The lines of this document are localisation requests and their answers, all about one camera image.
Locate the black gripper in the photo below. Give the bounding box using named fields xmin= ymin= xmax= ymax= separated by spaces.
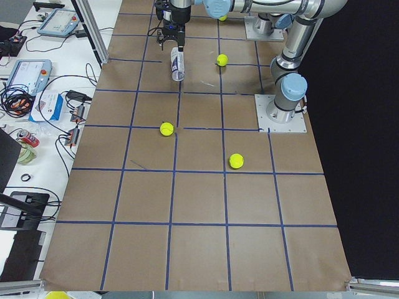
xmin=155 ymin=1 xmax=191 ymax=52

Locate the clear tennis ball can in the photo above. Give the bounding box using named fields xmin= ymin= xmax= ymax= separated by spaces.
xmin=171 ymin=47 xmax=185 ymax=82

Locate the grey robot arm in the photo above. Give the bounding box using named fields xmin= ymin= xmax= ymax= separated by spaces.
xmin=266 ymin=16 xmax=317 ymax=124
xmin=155 ymin=1 xmax=347 ymax=52

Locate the tennis ball table centre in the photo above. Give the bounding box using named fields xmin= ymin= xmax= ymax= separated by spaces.
xmin=216 ymin=54 xmax=229 ymax=67

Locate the tennis ball by torn tape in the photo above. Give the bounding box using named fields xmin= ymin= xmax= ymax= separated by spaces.
xmin=160 ymin=121 xmax=175 ymax=136

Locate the black power adapter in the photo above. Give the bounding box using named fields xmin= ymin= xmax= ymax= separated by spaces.
xmin=66 ymin=90 xmax=92 ymax=103

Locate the far teach pendant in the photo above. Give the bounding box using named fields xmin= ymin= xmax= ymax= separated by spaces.
xmin=37 ymin=9 xmax=80 ymax=37

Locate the teach pendant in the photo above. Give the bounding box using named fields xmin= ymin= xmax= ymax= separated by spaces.
xmin=6 ymin=59 xmax=52 ymax=96
xmin=37 ymin=9 xmax=80 ymax=37

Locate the blue white cardboard box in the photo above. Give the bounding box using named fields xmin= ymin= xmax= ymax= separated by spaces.
xmin=28 ymin=90 xmax=63 ymax=122

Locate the near teach pendant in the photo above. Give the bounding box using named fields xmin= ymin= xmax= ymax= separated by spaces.
xmin=6 ymin=59 xmax=52 ymax=96

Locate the red soda can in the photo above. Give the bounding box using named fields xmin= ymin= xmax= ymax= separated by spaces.
xmin=17 ymin=130 xmax=40 ymax=148

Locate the green tape roll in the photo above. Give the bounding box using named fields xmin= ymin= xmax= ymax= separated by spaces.
xmin=17 ymin=144 xmax=37 ymax=165

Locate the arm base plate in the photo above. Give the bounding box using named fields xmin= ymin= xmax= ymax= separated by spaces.
xmin=244 ymin=16 xmax=284 ymax=42
xmin=254 ymin=94 xmax=307 ymax=133

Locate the aluminium frame post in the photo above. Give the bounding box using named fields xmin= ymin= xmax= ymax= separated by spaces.
xmin=71 ymin=0 xmax=109 ymax=68

